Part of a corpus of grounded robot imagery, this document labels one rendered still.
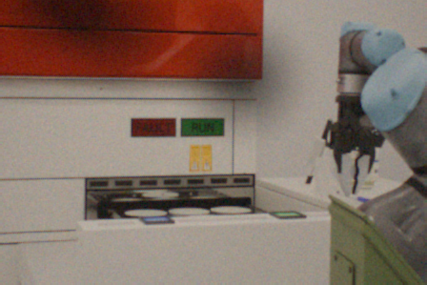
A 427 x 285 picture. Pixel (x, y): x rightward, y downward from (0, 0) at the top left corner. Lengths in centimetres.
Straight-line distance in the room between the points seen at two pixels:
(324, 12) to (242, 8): 181
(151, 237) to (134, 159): 64
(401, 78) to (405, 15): 294
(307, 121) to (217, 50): 182
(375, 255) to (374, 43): 57
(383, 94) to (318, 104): 271
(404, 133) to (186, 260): 50
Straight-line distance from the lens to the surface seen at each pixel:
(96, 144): 208
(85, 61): 202
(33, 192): 207
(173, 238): 149
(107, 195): 208
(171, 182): 213
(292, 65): 384
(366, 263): 118
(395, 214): 121
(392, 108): 119
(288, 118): 384
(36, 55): 200
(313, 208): 186
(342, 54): 176
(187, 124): 212
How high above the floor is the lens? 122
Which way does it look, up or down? 3 degrees down
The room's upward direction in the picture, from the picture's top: 1 degrees clockwise
